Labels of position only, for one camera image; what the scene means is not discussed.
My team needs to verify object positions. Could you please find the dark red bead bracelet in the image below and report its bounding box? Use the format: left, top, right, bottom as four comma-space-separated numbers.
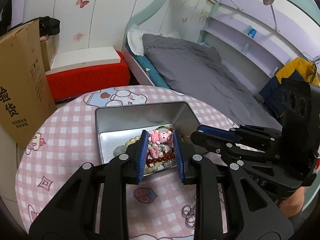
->
145, 149, 177, 169

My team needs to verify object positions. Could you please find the pink bear charm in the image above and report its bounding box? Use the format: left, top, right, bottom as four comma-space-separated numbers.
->
148, 130, 172, 145

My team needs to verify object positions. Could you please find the right hand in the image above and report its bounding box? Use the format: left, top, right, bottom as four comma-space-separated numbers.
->
279, 187, 305, 218

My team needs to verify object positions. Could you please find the pale green jade pendant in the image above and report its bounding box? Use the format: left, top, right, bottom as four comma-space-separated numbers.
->
113, 145, 127, 156

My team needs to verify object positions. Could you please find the grey metal tin box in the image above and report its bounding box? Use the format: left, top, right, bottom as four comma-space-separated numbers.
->
94, 101, 208, 178

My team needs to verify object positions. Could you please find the grey duvet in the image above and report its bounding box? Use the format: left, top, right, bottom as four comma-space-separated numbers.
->
142, 34, 281, 130

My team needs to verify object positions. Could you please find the yellow and navy jacket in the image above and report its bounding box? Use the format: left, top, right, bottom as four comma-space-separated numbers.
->
259, 57, 319, 119

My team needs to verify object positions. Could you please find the red and white storage bench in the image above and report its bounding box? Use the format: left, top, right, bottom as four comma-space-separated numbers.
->
46, 47, 130, 102

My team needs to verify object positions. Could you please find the white pillow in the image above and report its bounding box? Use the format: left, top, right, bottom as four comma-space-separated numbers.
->
127, 24, 159, 56

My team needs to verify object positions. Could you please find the large cardboard box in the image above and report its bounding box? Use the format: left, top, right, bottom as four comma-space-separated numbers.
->
0, 20, 56, 148

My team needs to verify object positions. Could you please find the black bag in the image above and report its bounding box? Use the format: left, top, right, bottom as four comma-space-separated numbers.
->
38, 16, 60, 37

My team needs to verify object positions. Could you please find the white pearl bracelet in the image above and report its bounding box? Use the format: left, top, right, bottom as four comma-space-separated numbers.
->
123, 134, 163, 175

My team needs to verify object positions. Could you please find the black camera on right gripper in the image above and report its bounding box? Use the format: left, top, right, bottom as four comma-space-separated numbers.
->
281, 79, 319, 177

